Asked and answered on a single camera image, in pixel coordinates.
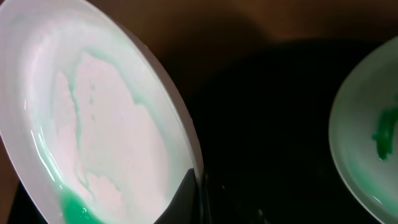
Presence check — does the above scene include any black round tray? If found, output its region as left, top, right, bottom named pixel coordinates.
left=6, top=39, right=383, bottom=224

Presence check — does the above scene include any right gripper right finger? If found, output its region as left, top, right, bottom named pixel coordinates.
left=204, top=175, right=244, bottom=224

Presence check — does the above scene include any white plate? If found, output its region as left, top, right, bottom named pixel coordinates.
left=328, top=38, right=397, bottom=223
left=1, top=0, right=203, bottom=223

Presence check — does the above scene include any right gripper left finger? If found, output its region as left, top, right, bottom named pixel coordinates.
left=155, top=169, right=199, bottom=224

